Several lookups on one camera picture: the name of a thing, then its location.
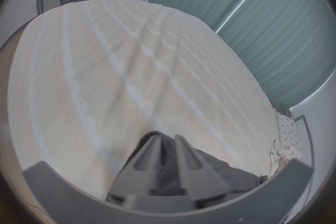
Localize white printed pyjamas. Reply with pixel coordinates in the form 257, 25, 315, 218
268, 139, 290, 179

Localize white printed pillow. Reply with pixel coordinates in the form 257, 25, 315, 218
275, 111, 304, 163

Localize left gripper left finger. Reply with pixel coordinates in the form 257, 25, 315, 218
106, 136, 165, 204

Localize bed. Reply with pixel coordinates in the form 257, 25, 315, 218
6, 0, 314, 200

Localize black T-shirt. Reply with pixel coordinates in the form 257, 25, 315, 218
136, 131, 270, 194

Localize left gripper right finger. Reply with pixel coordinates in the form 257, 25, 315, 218
174, 134, 232, 202

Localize grey bedside table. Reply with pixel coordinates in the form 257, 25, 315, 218
270, 99, 292, 117

